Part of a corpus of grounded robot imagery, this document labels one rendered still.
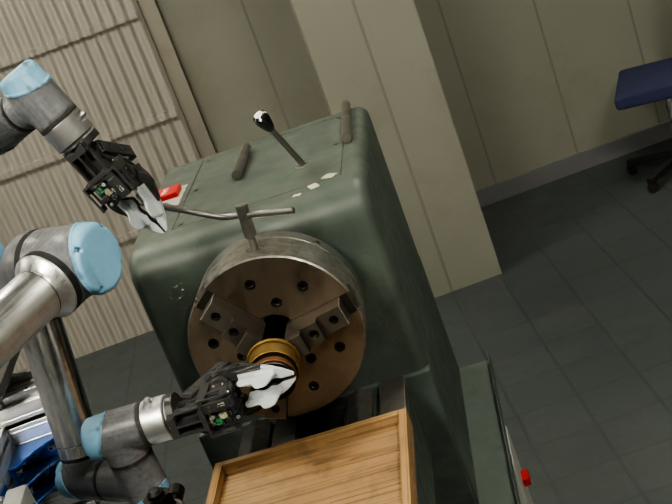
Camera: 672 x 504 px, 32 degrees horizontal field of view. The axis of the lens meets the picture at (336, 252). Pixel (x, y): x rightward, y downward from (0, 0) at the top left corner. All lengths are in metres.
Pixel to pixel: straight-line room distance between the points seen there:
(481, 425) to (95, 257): 1.12
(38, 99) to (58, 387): 0.48
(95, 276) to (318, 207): 0.48
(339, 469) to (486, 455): 0.62
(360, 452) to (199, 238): 0.51
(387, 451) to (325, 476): 0.11
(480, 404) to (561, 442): 0.83
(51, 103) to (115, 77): 3.22
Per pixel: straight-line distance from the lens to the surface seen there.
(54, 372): 2.03
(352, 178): 2.17
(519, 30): 5.35
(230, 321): 2.01
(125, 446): 1.97
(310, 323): 1.99
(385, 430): 2.07
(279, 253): 2.02
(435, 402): 2.30
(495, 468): 2.52
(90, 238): 1.87
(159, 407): 1.93
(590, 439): 3.53
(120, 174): 1.96
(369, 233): 2.15
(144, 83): 5.19
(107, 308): 5.49
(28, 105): 1.98
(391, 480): 1.93
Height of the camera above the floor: 1.88
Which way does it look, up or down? 20 degrees down
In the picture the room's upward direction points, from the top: 21 degrees counter-clockwise
